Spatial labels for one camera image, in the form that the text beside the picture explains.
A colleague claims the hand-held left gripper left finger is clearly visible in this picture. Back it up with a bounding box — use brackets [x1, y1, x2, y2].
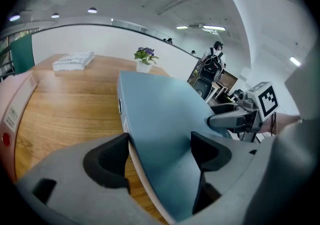
[14, 132, 161, 225]

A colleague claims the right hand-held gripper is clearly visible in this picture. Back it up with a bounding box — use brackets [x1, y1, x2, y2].
[206, 81, 280, 142]

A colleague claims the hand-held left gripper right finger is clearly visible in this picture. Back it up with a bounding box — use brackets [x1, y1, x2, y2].
[179, 128, 276, 225]

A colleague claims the light blue box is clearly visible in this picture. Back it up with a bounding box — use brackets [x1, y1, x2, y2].
[116, 70, 233, 223]

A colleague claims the pink box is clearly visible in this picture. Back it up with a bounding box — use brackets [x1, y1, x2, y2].
[0, 70, 40, 182]

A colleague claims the person's right forearm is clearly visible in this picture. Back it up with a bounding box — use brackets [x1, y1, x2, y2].
[259, 112, 301, 136]

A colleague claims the potted purple flower plant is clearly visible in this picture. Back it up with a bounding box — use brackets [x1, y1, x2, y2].
[133, 46, 160, 74]

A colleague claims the printed paper booklet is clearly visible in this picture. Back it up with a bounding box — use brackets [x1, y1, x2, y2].
[52, 51, 96, 72]

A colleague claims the black metal railing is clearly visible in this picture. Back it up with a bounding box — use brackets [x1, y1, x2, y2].
[0, 43, 15, 82]

